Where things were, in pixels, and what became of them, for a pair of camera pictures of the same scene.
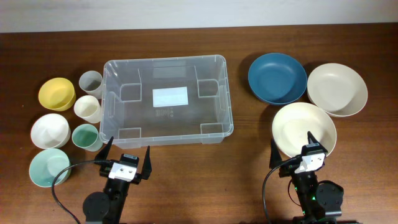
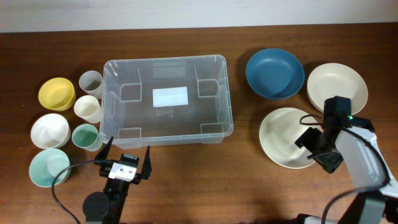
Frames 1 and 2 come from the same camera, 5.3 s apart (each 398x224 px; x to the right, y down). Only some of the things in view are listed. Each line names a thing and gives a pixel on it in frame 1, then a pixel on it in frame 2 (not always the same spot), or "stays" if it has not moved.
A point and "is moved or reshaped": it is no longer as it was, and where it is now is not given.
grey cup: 91,83 stays
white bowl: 50,130 stays
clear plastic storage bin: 165,101 stays
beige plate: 337,89 stays
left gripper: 145,171 stays
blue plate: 277,78 is moved or reshaped
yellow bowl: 58,94 stays
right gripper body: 289,170 to 321,149
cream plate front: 292,122 is moved or reshaped
